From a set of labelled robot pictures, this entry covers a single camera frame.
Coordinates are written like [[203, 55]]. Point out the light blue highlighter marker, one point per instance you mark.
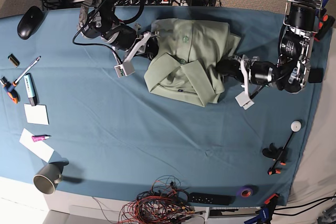
[[30, 90]]

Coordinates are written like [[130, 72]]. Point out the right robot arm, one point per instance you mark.
[[96, 20]]

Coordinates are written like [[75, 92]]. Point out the purple tape roll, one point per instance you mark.
[[245, 191]]

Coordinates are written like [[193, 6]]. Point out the pink glue tube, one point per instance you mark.
[[40, 138]]

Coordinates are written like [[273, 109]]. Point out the white paper strip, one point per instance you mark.
[[40, 149]]

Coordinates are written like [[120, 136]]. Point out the black orange bar clamp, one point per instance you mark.
[[278, 155]]

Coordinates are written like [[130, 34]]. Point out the black remote control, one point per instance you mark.
[[210, 199]]

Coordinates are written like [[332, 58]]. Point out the small black lighter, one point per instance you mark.
[[13, 60]]

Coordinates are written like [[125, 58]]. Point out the grey ceramic mug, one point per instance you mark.
[[47, 179]]

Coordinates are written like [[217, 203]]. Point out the white paper square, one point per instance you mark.
[[36, 114]]

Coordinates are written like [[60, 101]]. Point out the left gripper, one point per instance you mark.
[[260, 73]]

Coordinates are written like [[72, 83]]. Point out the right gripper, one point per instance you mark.
[[128, 41]]

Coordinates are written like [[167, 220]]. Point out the white round puck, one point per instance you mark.
[[296, 126]]

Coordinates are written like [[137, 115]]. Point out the orange blue screwdriver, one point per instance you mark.
[[9, 87]]

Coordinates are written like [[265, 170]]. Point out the blue orange bar clamp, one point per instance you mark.
[[264, 214]]

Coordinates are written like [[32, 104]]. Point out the black square box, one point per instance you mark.
[[316, 75]]

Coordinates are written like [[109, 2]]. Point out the green T-shirt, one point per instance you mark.
[[184, 67]]

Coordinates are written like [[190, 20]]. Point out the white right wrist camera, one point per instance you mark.
[[124, 69]]

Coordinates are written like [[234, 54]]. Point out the black computer mouse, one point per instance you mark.
[[30, 22]]

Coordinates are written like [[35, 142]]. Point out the orange black corner clamp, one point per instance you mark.
[[325, 21]]

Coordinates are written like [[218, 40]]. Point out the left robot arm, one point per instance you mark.
[[291, 72]]

